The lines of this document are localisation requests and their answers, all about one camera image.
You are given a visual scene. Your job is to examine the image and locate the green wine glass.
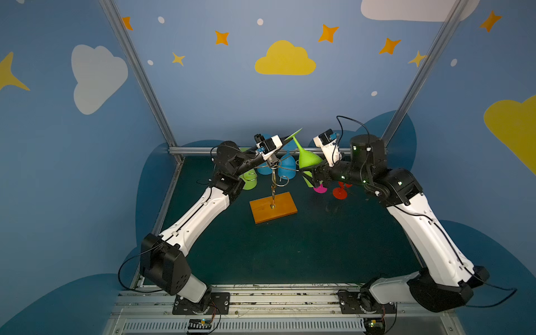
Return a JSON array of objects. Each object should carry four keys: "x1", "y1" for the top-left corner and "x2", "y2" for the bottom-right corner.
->
[
  {"x1": 293, "y1": 136, "x2": 322, "y2": 188},
  {"x1": 240, "y1": 168, "x2": 258, "y2": 191}
]

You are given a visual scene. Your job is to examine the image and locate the pink wine glass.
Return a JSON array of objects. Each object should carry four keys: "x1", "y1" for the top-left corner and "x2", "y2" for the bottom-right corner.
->
[{"x1": 313, "y1": 181, "x2": 328, "y2": 194}]

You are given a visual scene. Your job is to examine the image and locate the red wine glass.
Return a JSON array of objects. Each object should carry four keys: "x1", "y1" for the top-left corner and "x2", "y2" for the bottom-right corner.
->
[{"x1": 332, "y1": 181, "x2": 352, "y2": 200}]

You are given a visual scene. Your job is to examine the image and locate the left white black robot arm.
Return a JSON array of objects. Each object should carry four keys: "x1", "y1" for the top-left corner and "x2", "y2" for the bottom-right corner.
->
[{"x1": 140, "y1": 133, "x2": 296, "y2": 306}]

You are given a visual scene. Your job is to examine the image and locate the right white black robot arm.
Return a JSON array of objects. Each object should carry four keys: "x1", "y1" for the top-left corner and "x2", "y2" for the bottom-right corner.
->
[{"x1": 300, "y1": 130, "x2": 489, "y2": 314}]

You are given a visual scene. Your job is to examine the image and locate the left blue wine glass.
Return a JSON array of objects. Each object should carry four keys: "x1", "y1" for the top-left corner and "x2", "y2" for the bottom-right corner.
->
[{"x1": 256, "y1": 133, "x2": 272, "y2": 175}]

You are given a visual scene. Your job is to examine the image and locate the blue wine glass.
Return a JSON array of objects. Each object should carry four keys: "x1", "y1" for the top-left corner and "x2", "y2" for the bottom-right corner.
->
[
  {"x1": 256, "y1": 133, "x2": 272, "y2": 175},
  {"x1": 277, "y1": 140, "x2": 297, "y2": 181}
]

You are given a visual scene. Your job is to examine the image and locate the right blue wine glass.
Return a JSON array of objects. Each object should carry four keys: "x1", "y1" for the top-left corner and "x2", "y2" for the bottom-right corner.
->
[{"x1": 277, "y1": 140, "x2": 297, "y2": 181}]

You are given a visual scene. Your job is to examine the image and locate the orange wooden rack base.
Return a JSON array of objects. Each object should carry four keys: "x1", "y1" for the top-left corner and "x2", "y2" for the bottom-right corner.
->
[{"x1": 249, "y1": 192, "x2": 298, "y2": 224}]

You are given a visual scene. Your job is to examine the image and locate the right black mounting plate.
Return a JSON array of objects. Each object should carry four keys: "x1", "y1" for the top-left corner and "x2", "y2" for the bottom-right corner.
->
[{"x1": 337, "y1": 290, "x2": 396, "y2": 315}]

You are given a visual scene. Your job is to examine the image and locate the black mounting plate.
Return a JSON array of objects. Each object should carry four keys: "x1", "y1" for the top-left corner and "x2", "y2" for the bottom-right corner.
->
[
  {"x1": 172, "y1": 292, "x2": 230, "y2": 315},
  {"x1": 337, "y1": 290, "x2": 396, "y2": 315}
]

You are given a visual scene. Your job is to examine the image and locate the aluminium front base rails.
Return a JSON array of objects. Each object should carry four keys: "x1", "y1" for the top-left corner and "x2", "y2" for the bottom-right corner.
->
[{"x1": 103, "y1": 283, "x2": 464, "y2": 334}]

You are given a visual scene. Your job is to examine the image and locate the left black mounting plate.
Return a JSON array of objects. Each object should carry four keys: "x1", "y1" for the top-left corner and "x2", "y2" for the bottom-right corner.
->
[{"x1": 172, "y1": 292, "x2": 230, "y2": 315}]

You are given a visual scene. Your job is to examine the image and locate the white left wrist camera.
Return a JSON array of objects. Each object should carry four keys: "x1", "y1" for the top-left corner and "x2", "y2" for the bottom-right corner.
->
[{"x1": 254, "y1": 134, "x2": 283, "y2": 153}]

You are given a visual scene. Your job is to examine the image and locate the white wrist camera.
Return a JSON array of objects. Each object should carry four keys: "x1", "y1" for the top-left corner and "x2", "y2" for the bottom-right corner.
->
[
  {"x1": 254, "y1": 134, "x2": 283, "y2": 153},
  {"x1": 314, "y1": 128, "x2": 341, "y2": 167}
]

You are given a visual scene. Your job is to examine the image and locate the gold wire glass rack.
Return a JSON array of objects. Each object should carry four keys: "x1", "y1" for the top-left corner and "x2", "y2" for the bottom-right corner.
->
[{"x1": 265, "y1": 156, "x2": 298, "y2": 197}]

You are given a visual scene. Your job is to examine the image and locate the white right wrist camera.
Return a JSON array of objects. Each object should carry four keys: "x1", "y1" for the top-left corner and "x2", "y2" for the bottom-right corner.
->
[{"x1": 314, "y1": 128, "x2": 341, "y2": 167}]

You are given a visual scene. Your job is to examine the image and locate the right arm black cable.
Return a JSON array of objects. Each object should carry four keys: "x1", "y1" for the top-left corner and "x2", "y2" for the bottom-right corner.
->
[{"x1": 330, "y1": 114, "x2": 519, "y2": 309}]

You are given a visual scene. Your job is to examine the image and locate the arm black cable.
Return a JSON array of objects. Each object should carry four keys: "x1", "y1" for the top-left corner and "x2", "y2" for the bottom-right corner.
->
[
  {"x1": 330, "y1": 114, "x2": 519, "y2": 309},
  {"x1": 116, "y1": 144, "x2": 235, "y2": 294}
]

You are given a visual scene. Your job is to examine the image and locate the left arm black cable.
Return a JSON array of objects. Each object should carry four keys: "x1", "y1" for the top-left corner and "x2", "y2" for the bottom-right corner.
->
[{"x1": 116, "y1": 144, "x2": 235, "y2": 294}]

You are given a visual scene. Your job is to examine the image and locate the horizontal aluminium back rail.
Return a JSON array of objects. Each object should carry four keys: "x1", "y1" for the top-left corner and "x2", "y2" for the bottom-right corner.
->
[{"x1": 168, "y1": 145, "x2": 389, "y2": 156}]

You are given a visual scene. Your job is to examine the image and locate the right aluminium corner post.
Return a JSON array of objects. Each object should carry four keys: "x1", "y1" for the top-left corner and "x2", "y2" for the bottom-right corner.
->
[{"x1": 382, "y1": 0, "x2": 469, "y2": 147}]

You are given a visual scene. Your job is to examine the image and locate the aluminium corner post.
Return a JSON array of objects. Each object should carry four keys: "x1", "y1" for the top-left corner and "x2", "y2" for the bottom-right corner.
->
[
  {"x1": 382, "y1": 0, "x2": 469, "y2": 147},
  {"x1": 98, "y1": 0, "x2": 185, "y2": 164}
]

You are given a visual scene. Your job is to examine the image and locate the left aluminium corner post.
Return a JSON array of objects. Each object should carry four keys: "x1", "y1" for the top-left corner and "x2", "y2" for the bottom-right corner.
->
[{"x1": 98, "y1": 0, "x2": 185, "y2": 164}]

